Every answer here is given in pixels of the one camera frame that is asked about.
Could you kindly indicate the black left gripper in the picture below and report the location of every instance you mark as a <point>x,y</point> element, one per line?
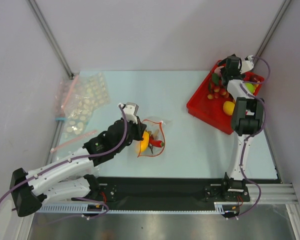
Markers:
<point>139,128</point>

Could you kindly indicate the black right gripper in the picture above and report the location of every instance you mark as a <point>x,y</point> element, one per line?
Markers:
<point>225,75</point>

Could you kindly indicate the orange yellow mango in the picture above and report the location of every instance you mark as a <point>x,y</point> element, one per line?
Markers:
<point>143,144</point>

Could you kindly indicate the clear zip bag orange zipper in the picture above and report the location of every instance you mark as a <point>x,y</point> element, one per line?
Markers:
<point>154,122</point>

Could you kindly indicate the red chili pepper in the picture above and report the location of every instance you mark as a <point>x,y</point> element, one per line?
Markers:
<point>156,143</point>

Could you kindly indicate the purple onion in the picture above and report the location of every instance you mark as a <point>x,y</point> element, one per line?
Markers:
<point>218,70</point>

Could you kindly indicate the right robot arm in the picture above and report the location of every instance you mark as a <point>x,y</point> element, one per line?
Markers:
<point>246,122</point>

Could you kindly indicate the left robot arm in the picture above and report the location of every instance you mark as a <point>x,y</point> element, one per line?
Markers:
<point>30,190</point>

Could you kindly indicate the bag of white slices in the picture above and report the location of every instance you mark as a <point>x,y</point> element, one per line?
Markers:
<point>84,95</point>

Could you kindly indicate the pink zipper empty bag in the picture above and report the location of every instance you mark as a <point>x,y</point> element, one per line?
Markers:
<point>66,146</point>

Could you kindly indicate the dark plum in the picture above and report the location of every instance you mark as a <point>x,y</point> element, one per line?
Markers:
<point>255,78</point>

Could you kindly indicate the red lychee cluster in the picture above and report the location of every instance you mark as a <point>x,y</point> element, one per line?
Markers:
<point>215,88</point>

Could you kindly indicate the green apple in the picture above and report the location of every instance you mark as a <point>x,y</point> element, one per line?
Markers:
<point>250,87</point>

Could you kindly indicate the yellow lemon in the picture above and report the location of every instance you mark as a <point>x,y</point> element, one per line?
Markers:
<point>228,108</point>

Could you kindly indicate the red plastic tray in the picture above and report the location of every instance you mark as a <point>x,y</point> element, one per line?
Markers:
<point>211,111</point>

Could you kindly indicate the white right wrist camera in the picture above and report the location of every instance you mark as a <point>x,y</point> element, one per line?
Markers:
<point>247,64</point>

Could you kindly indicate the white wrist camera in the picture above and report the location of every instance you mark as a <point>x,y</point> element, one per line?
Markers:
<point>247,64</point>
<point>130,111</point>

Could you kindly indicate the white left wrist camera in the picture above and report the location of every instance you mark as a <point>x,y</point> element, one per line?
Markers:
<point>130,111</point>

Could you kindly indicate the right aluminium frame post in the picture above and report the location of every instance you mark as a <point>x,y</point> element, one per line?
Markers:
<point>279,16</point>

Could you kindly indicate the aluminium frame post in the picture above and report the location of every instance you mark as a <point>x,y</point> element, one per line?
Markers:
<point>43,24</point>
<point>279,16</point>

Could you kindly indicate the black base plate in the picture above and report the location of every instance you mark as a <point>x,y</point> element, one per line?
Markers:
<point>161,193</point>

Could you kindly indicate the white cable duct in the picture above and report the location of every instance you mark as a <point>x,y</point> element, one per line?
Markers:
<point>90,208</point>

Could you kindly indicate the left aluminium frame post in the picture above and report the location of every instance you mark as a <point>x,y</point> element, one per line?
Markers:
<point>43,24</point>

